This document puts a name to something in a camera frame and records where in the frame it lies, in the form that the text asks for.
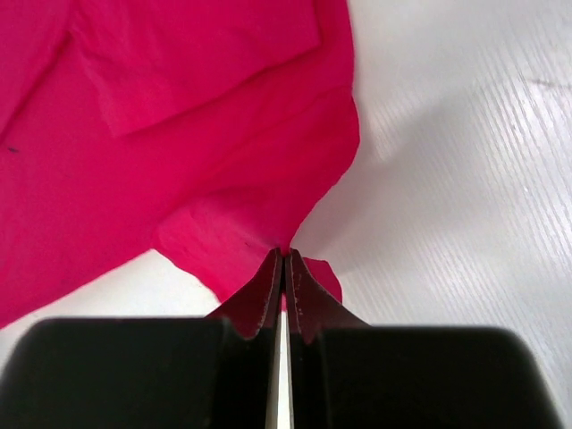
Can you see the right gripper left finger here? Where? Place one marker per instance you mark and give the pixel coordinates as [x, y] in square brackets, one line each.
[216, 371]

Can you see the pink t shirt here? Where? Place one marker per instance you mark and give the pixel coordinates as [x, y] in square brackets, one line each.
[205, 130]

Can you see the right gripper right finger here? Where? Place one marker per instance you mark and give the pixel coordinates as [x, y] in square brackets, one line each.
[345, 373]

